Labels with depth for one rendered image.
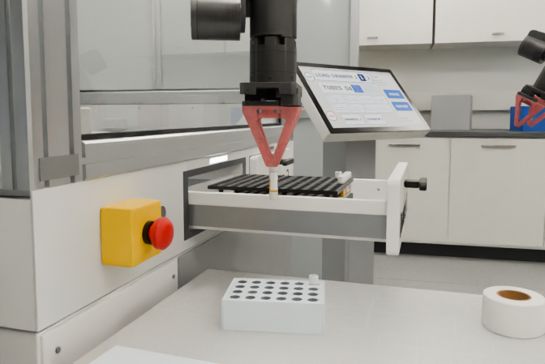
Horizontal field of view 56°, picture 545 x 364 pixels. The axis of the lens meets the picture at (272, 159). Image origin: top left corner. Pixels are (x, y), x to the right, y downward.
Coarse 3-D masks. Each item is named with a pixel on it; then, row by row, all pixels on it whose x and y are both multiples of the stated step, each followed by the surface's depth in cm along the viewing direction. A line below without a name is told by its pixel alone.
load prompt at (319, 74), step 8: (312, 72) 175; (320, 72) 178; (328, 72) 180; (336, 72) 183; (344, 72) 185; (352, 72) 188; (360, 72) 191; (328, 80) 177; (336, 80) 179; (344, 80) 182; (352, 80) 185; (360, 80) 187; (368, 80) 190
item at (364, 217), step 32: (192, 192) 84; (224, 192) 83; (352, 192) 100; (384, 192) 98; (192, 224) 84; (224, 224) 82; (256, 224) 81; (288, 224) 79; (320, 224) 78; (352, 224) 76; (384, 224) 75
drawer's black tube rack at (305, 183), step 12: (228, 180) 95; (240, 180) 94; (252, 180) 94; (264, 180) 94; (288, 180) 94; (300, 180) 94; (312, 180) 94; (324, 180) 94; (336, 180) 94; (240, 192) 98; (252, 192) 98; (264, 192) 98; (288, 192) 83; (300, 192) 82; (312, 192) 82; (324, 192) 81
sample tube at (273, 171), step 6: (270, 168) 63; (276, 168) 63; (270, 174) 63; (276, 174) 63; (270, 180) 63; (276, 180) 63; (270, 186) 63; (276, 186) 63; (270, 192) 63; (276, 192) 63; (270, 198) 63; (276, 198) 63
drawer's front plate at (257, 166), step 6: (288, 150) 136; (252, 156) 112; (258, 156) 112; (282, 156) 131; (288, 156) 136; (252, 162) 112; (258, 162) 112; (252, 168) 112; (258, 168) 112; (264, 168) 117; (282, 168) 131; (288, 168) 136; (264, 174) 117; (282, 174) 131
